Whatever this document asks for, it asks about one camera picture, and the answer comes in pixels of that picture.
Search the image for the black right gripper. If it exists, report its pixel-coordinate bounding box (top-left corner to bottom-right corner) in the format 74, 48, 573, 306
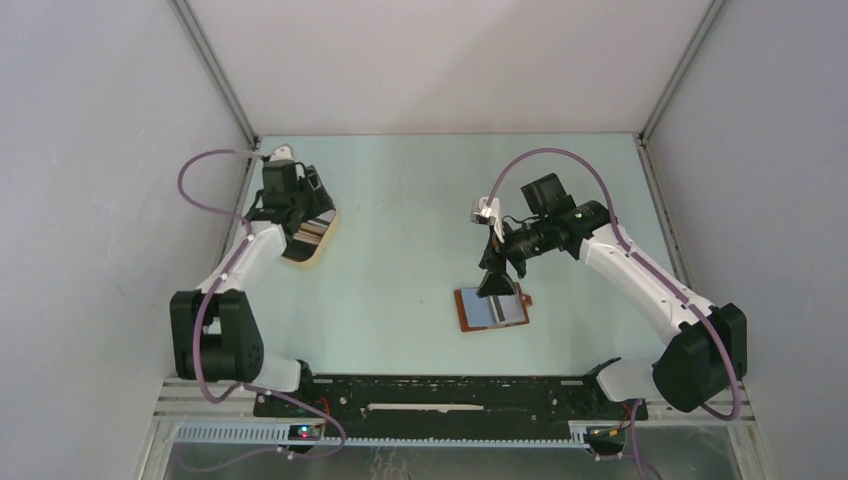
477, 217, 552, 298

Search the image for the brown leather card holder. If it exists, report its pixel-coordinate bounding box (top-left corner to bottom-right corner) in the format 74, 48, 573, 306
454, 284, 533, 333

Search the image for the oval wooden tray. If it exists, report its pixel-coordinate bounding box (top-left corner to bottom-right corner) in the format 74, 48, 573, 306
281, 208, 340, 269

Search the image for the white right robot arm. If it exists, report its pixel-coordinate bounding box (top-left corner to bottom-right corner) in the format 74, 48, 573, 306
471, 174, 747, 418

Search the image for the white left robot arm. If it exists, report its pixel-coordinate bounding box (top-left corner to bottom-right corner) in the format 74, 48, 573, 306
170, 155, 338, 417

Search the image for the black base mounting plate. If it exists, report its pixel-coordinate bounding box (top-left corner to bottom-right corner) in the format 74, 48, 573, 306
293, 375, 648, 440

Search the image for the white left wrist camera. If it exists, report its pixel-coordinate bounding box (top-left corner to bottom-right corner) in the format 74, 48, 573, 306
263, 144, 295, 162

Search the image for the light blue cable duct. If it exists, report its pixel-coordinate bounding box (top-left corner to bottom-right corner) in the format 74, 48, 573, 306
173, 422, 588, 448

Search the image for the left aluminium corner post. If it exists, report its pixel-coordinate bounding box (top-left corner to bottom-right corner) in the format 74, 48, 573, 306
167, 0, 259, 147

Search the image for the aluminium corner frame post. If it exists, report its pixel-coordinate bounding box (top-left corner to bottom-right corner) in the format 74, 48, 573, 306
638, 0, 730, 144

